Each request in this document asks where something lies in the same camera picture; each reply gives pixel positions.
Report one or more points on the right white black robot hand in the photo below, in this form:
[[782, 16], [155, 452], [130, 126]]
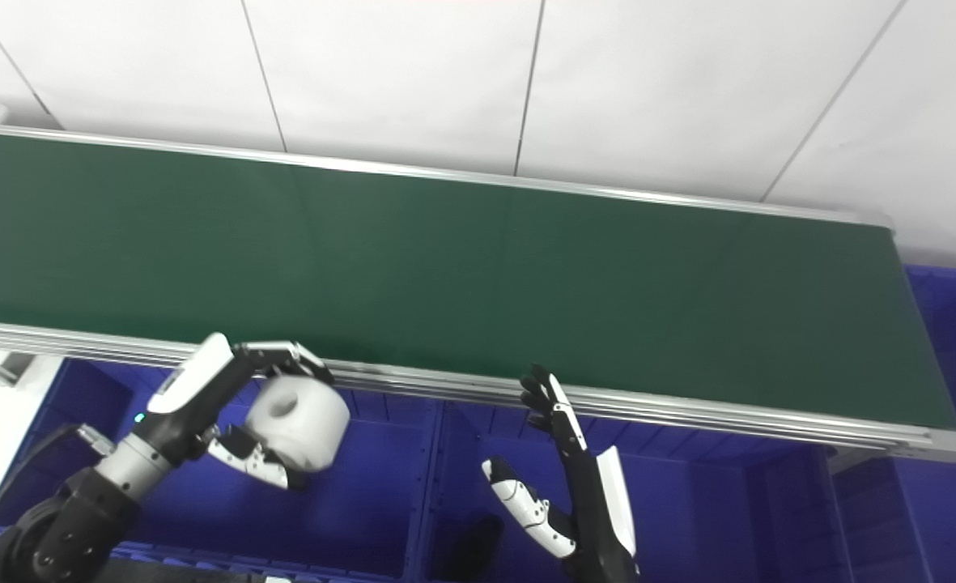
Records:
[[599, 518]]

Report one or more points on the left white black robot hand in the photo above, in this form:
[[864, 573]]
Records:
[[190, 397]]

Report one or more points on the white cylindrical plastic part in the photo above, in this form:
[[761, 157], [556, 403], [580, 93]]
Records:
[[299, 421]]

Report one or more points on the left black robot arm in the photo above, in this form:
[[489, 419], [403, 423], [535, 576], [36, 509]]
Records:
[[81, 518]]

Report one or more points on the green conveyor belt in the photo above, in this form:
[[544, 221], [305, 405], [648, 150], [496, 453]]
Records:
[[688, 413], [478, 275]]

